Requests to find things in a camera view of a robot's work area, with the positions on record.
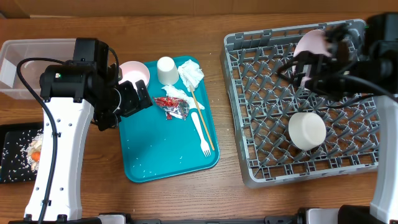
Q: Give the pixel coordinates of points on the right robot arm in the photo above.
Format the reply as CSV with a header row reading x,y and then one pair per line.
x,y
373,73

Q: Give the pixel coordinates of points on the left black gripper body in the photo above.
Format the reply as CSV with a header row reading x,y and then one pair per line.
x,y
105,112

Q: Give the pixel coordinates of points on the large pink plate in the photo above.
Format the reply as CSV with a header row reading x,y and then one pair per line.
x,y
314,42

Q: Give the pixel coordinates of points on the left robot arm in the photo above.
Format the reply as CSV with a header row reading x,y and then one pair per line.
x,y
73,95

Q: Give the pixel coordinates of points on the grey dishwasher rack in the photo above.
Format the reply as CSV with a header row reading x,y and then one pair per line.
x,y
262,105

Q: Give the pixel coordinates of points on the wooden chopstick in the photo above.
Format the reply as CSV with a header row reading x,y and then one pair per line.
x,y
202,119

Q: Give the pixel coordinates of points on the rice and peanut shells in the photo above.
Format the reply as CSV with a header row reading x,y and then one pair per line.
x,y
31,152

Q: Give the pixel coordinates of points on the red snack wrapper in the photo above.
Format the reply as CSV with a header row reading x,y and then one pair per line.
x,y
173,107

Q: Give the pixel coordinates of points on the torn white tissue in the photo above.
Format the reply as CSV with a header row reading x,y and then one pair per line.
x,y
171,91

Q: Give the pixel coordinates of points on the pink bowl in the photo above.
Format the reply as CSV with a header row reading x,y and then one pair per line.
x,y
133,71

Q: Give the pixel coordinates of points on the white napkin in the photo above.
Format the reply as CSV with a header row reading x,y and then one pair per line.
x,y
191,74

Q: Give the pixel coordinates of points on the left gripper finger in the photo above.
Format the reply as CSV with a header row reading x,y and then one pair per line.
x,y
144,98
129,99

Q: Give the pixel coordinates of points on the white plastic fork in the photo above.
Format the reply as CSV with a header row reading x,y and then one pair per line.
x,y
203,143

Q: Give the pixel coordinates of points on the black waste tray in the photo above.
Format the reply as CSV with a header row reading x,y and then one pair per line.
x,y
18,127

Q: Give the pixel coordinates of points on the white bowl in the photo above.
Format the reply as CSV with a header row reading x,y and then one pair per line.
x,y
306,130

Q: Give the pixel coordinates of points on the orange carrot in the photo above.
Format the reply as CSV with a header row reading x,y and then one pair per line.
x,y
35,156

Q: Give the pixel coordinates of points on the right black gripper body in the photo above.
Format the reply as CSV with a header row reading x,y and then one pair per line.
x,y
326,74

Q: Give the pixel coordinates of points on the teal plastic serving tray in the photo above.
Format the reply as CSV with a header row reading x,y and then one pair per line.
x,y
156,148

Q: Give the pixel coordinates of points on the white paper cup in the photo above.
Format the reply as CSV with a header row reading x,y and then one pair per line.
x,y
167,72

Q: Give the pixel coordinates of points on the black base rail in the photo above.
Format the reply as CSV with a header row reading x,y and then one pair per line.
x,y
211,221

